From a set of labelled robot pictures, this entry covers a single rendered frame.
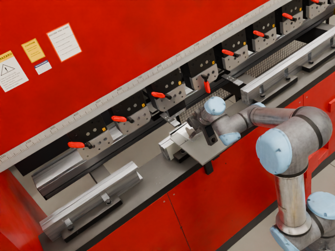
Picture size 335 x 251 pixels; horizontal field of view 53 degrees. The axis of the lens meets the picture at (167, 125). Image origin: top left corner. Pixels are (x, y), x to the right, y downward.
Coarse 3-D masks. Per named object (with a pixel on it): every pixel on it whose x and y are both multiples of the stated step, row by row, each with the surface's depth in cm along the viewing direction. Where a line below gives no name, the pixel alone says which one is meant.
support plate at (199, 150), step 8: (176, 136) 165; (200, 136) 160; (184, 144) 159; (192, 144) 157; (200, 144) 156; (216, 144) 153; (192, 152) 153; (200, 152) 152; (208, 152) 151; (216, 152) 150; (200, 160) 148; (208, 160) 148
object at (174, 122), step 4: (148, 108) 183; (152, 108) 182; (152, 112) 180; (156, 112) 181; (160, 112) 181; (164, 112) 182; (152, 116) 179; (156, 116) 180; (160, 116) 181; (164, 116) 179; (168, 120) 175; (172, 120) 175; (172, 124) 172; (176, 124) 171
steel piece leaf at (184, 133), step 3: (189, 126) 168; (180, 132) 166; (183, 132) 165; (186, 132) 165; (201, 132) 160; (183, 135) 164; (186, 135) 163; (195, 135) 161; (198, 135) 159; (201, 135) 160; (189, 138) 161; (192, 138) 157; (195, 138) 159; (192, 141) 158
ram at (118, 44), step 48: (0, 0) 100; (48, 0) 107; (96, 0) 115; (144, 0) 125; (192, 0) 136; (240, 0) 150; (288, 0) 167; (0, 48) 105; (48, 48) 113; (96, 48) 123; (144, 48) 134; (0, 96) 111; (48, 96) 120; (96, 96) 131; (0, 144) 118
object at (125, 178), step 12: (120, 168) 162; (132, 168) 160; (108, 180) 159; (120, 180) 158; (132, 180) 162; (84, 192) 156; (96, 192) 154; (108, 192) 157; (120, 192) 161; (72, 204) 153; (84, 204) 152; (96, 204) 156; (48, 216) 151; (60, 216) 149; (72, 216) 151; (48, 228) 147; (60, 228) 150
